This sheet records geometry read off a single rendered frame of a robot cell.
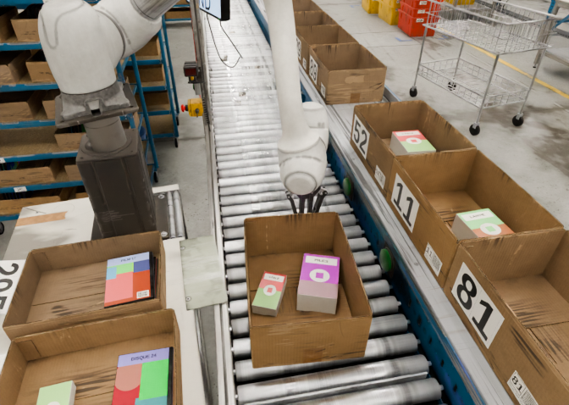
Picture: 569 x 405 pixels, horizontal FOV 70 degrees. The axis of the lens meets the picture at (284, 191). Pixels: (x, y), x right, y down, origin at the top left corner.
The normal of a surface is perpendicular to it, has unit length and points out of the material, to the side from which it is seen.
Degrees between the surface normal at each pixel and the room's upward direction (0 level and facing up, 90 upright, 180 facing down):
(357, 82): 91
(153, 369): 0
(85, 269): 1
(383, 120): 89
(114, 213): 90
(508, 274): 89
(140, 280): 0
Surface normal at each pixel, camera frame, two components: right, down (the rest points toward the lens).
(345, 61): 0.17, 0.58
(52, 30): -0.19, 0.30
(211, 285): 0.00, -0.81
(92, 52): 0.75, 0.35
